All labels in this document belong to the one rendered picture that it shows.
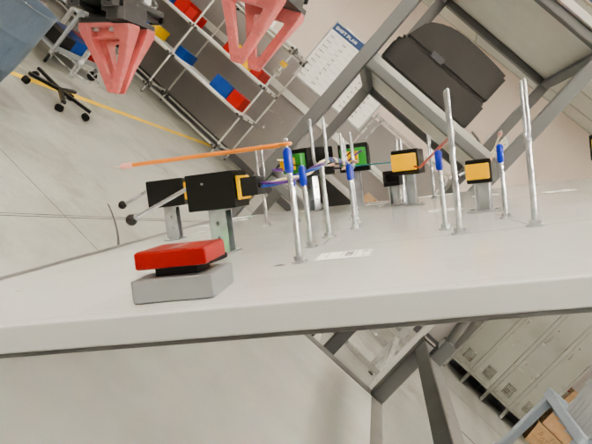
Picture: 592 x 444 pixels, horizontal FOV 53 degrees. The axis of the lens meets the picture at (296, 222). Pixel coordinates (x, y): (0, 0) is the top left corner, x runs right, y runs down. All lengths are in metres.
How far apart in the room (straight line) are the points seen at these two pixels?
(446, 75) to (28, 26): 2.90
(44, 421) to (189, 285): 0.36
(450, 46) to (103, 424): 1.29
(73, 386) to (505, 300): 0.56
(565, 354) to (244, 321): 7.43
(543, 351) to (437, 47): 6.28
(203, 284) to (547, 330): 7.33
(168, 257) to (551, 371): 7.44
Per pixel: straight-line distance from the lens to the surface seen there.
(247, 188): 0.64
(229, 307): 0.36
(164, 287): 0.40
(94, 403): 0.79
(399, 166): 1.12
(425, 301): 0.35
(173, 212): 0.99
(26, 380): 0.75
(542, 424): 8.14
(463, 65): 1.68
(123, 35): 0.70
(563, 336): 7.70
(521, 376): 7.73
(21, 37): 4.08
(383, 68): 1.60
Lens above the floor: 1.23
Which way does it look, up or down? 9 degrees down
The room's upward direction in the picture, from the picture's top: 41 degrees clockwise
